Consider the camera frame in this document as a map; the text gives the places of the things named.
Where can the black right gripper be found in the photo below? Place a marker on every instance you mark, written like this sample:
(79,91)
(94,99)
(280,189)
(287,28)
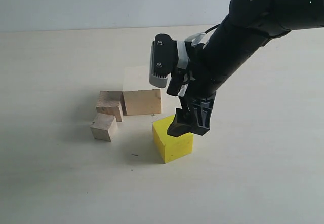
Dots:
(191,78)

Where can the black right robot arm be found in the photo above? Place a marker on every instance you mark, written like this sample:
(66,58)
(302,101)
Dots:
(249,25)

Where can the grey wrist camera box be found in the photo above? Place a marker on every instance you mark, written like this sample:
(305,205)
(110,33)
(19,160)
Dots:
(162,59)

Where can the medium wooden cube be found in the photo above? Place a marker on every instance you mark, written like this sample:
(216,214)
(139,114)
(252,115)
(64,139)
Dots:
(110,103)

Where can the small wooden cube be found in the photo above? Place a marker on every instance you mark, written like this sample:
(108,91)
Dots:
(104,127)

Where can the large pale wooden cube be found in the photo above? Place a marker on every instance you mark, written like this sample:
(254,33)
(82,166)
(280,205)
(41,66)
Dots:
(140,98)

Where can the yellow cube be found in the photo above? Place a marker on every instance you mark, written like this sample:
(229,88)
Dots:
(169,147)

